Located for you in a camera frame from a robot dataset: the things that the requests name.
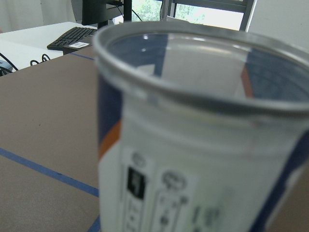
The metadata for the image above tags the white tennis ball can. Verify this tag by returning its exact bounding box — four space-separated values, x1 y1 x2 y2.
93 22 309 232

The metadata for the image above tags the black keyboard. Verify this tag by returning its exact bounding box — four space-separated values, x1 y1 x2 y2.
47 27 97 51

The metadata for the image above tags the black computer monitor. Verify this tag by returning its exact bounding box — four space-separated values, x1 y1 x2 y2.
81 0 132 29

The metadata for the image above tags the aluminium frame post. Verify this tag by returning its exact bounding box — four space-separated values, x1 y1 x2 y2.
159 0 169 21

